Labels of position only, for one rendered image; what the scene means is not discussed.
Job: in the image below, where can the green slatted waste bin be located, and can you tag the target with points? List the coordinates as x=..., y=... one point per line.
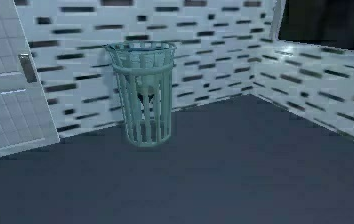
x=144, y=68

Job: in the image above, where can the white panelled room door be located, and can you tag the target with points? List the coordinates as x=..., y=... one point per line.
x=8, y=110

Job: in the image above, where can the dark window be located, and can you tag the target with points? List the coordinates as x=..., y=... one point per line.
x=321, y=20

